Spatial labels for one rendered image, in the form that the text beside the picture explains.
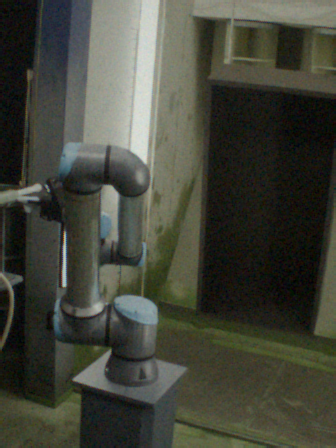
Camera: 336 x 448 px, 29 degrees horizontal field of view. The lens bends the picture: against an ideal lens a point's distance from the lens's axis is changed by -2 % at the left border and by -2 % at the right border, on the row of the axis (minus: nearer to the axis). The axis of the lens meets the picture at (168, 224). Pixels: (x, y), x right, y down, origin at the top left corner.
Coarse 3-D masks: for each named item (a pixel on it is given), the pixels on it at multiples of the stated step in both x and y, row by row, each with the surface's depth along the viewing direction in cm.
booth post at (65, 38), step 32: (64, 0) 275; (64, 32) 278; (64, 64) 281; (32, 96) 290; (64, 96) 284; (32, 128) 293; (64, 128) 288; (32, 192) 300; (32, 224) 303; (32, 256) 307; (32, 288) 311; (64, 288) 312; (32, 320) 315; (32, 352) 319; (64, 352) 322; (32, 384) 324; (64, 384) 327
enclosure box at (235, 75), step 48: (240, 96) 319; (288, 96) 312; (240, 144) 330; (288, 144) 322; (240, 192) 340; (288, 192) 332; (240, 240) 351; (288, 240) 343; (240, 288) 361; (288, 288) 354
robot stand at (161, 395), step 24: (96, 384) 221; (168, 384) 226; (96, 408) 223; (120, 408) 219; (144, 408) 216; (168, 408) 231; (96, 432) 225; (120, 432) 221; (144, 432) 219; (168, 432) 236
